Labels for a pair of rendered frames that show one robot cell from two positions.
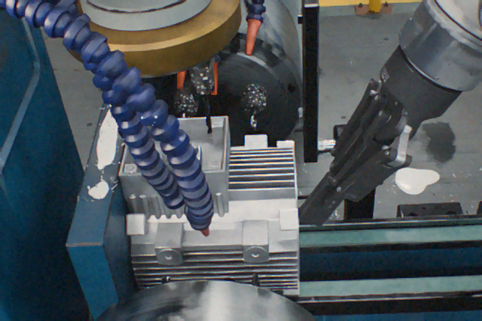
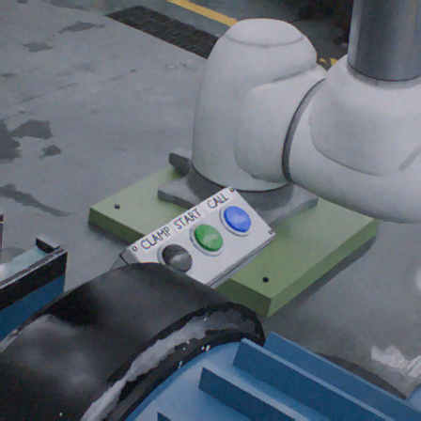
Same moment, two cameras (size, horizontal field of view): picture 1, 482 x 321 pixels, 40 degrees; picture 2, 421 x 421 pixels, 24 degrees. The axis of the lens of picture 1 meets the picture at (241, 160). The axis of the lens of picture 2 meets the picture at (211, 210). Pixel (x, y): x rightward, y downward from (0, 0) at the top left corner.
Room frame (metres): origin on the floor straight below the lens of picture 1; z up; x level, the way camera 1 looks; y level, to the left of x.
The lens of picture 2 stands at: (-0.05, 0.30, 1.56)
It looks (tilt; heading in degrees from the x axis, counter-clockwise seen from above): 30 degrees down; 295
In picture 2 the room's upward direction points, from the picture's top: 10 degrees clockwise
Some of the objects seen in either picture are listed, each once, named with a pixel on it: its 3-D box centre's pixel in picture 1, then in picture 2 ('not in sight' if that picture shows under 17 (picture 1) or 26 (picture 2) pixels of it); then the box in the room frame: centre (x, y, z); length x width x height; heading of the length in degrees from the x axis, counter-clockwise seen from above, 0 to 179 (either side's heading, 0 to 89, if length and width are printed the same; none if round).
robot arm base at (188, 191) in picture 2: not in sight; (230, 177); (0.50, -0.89, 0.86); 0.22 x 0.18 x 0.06; 173
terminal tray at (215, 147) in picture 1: (179, 166); not in sight; (0.60, 0.07, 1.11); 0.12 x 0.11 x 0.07; 85
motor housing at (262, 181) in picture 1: (219, 219); not in sight; (0.60, 0.03, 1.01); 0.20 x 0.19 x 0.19; 85
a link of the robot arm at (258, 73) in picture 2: not in sight; (259, 100); (0.47, -0.88, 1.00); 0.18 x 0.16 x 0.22; 175
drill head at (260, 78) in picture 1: (224, 60); not in sight; (0.93, 0.01, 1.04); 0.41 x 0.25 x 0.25; 176
